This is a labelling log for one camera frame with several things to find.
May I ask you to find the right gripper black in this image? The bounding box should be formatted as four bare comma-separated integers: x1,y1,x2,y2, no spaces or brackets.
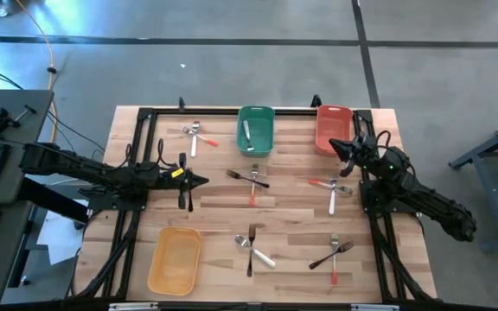
329,131,382,177

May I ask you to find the green plastic bin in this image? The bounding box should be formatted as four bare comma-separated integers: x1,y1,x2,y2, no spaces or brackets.
236,105,276,157

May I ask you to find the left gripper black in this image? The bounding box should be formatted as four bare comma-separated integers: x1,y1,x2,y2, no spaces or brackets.
156,152,210,211

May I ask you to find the yellow plastic bin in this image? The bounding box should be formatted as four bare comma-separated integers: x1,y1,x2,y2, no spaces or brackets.
146,226,203,297

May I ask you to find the red-orange plastic bin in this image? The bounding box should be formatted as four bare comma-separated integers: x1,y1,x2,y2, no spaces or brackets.
315,104,354,156

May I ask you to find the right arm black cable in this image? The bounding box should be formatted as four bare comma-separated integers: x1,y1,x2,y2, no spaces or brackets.
374,130,392,149

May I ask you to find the silver bracket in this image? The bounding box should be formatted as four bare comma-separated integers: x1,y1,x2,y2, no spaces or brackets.
351,303,400,311
108,301,159,311

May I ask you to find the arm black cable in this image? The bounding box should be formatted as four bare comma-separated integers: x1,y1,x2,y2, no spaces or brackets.
374,130,392,149
124,136,177,170

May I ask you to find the yellow extension cable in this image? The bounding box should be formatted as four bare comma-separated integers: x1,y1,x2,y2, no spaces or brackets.
15,0,60,130

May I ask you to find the grey-blue side table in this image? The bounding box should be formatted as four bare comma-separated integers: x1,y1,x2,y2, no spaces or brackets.
447,111,498,254

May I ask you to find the grey desk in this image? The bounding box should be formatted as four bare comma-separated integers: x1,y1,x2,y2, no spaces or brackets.
0,89,54,308

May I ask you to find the white paper sheet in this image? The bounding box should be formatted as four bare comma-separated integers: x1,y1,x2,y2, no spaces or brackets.
36,198,90,265

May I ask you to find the black aluminium table frame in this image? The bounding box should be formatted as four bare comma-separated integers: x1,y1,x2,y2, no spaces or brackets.
69,95,438,303

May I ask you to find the black desk crossbar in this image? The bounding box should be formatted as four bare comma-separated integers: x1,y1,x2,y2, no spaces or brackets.
17,176,90,224

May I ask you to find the orange-handled fork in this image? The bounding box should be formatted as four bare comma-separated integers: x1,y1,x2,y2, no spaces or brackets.
181,125,220,148
308,178,354,196
249,162,259,208
330,232,340,286

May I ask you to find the black clamp tool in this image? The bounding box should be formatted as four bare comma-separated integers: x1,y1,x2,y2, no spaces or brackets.
0,103,38,135

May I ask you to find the black fork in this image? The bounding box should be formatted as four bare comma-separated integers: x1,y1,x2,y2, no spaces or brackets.
186,167,195,213
308,240,356,270
225,168,271,189
246,223,258,278

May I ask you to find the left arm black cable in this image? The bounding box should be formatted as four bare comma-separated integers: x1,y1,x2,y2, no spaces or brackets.
124,136,177,170

